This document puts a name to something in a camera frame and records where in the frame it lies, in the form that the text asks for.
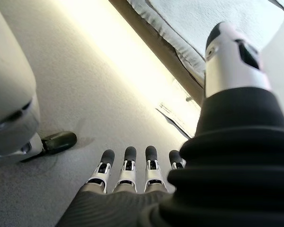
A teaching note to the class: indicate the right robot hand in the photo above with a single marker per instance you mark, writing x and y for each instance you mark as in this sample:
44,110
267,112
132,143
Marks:
227,177

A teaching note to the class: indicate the white pillow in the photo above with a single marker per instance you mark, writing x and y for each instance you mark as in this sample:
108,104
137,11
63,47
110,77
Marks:
203,14

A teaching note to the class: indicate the white printed label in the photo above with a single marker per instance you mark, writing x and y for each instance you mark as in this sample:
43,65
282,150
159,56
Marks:
177,116

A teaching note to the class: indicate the right silver robot leg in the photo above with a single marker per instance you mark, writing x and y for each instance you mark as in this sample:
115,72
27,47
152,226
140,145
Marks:
9,71

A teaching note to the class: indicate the brown upholstered bed frame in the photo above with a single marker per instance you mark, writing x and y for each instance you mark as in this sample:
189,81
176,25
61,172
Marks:
142,30

